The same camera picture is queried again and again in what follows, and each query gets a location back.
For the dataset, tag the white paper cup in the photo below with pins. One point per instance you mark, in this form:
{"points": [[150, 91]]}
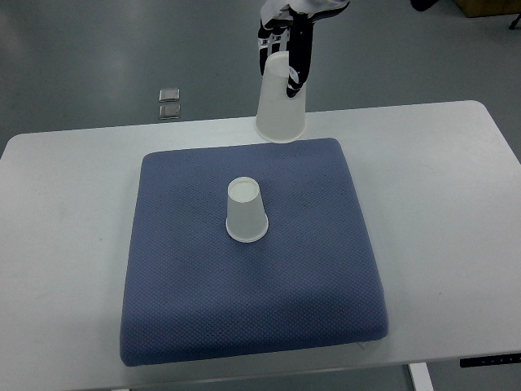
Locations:
{"points": [[246, 220], [279, 119]]}

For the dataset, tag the wooden box corner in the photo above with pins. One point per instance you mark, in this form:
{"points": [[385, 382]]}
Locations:
{"points": [[484, 8]]}

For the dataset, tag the white table leg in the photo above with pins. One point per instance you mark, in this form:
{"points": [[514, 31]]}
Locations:
{"points": [[420, 377]]}

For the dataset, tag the upper metal floor plate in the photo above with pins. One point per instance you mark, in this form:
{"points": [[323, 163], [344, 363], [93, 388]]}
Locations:
{"points": [[169, 94]]}

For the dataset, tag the white paper cup on cushion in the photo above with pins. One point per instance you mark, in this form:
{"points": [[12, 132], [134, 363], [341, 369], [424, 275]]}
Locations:
{"points": [[246, 220]]}

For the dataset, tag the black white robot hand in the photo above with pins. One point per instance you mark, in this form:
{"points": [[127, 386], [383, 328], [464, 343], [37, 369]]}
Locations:
{"points": [[294, 20]]}

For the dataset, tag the table control panel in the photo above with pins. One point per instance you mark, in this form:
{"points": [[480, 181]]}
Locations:
{"points": [[491, 360]]}

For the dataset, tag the black tripod foot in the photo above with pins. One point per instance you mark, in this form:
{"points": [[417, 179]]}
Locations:
{"points": [[514, 23]]}

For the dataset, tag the blue mesh cushion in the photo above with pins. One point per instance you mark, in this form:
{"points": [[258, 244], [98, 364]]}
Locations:
{"points": [[192, 292]]}

